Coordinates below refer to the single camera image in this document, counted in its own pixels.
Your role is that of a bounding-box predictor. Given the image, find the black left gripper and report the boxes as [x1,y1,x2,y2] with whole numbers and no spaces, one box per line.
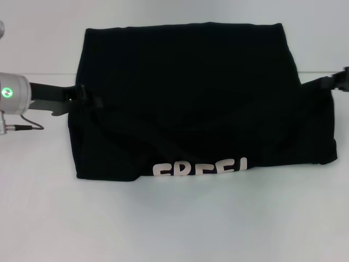
[26,82,104,117]

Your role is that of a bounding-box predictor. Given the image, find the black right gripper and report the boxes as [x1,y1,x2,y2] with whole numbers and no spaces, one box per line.
[320,66,349,93]

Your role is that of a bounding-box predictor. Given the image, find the black cable with silver plug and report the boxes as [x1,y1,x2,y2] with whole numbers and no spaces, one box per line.
[0,110,45,135]

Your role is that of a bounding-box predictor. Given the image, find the black shirt with white print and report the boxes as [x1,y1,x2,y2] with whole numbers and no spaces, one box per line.
[67,22,339,183]

